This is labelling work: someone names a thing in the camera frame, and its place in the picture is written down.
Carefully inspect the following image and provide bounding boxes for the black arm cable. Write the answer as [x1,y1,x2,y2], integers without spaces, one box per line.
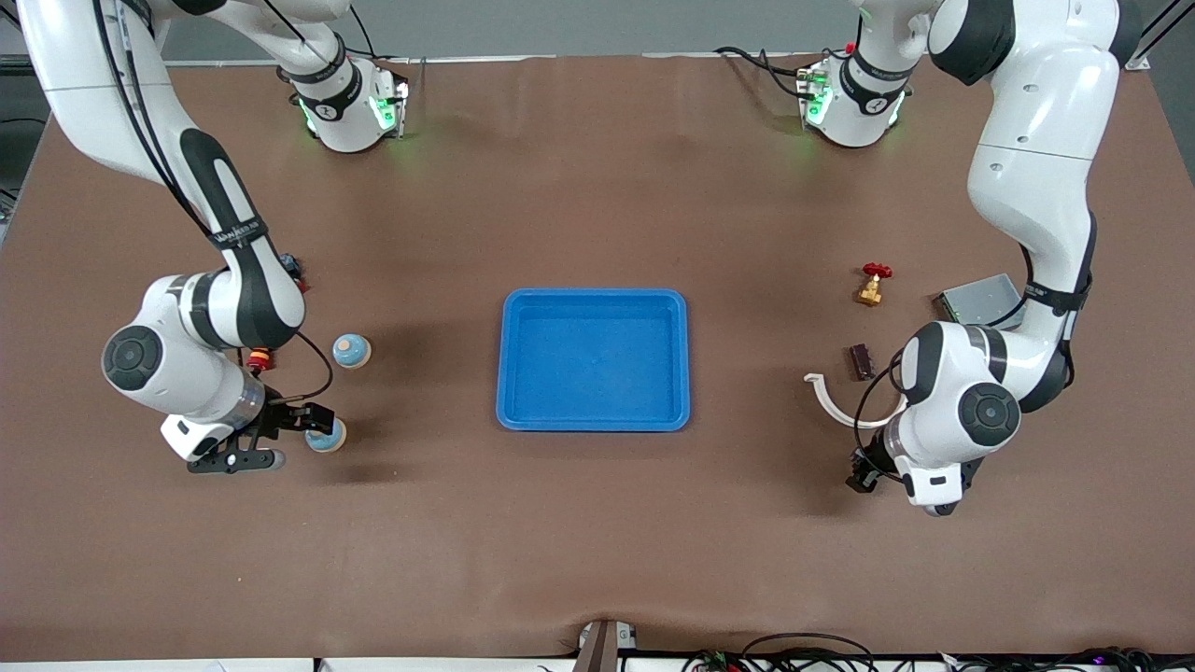
[854,215,1098,486]
[89,0,335,404]

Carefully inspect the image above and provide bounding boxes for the aluminium frame post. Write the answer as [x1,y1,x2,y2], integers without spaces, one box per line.
[1125,0,1195,72]

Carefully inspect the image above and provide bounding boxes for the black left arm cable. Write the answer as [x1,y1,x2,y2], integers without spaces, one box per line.
[854,215,1098,486]

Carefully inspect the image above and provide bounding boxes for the black looped cable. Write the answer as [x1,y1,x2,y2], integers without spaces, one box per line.
[742,633,874,672]

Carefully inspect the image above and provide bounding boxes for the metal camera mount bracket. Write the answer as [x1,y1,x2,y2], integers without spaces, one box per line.
[574,619,640,672]

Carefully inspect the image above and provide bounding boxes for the black base cable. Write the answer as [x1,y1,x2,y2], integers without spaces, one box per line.
[345,9,426,68]
[714,45,822,102]

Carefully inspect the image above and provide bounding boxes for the brass valve red handle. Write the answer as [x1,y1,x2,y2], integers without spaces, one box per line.
[854,262,893,307]

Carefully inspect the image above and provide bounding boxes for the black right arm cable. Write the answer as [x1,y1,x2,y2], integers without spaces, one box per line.
[89,0,335,404]

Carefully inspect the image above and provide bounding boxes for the blue plastic tray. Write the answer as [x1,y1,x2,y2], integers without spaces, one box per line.
[496,287,692,433]

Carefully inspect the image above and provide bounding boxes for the grey metal power supply box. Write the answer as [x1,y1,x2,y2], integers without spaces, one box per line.
[936,273,1028,329]

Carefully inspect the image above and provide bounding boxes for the white half-round pipe clamp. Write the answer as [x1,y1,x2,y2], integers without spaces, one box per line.
[804,373,911,430]

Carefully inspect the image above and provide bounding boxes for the black cable bundle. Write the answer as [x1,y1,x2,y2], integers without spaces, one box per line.
[934,646,1195,672]

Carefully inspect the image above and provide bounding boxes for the brown table cover mat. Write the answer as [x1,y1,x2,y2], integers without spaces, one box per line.
[0,51,1195,662]

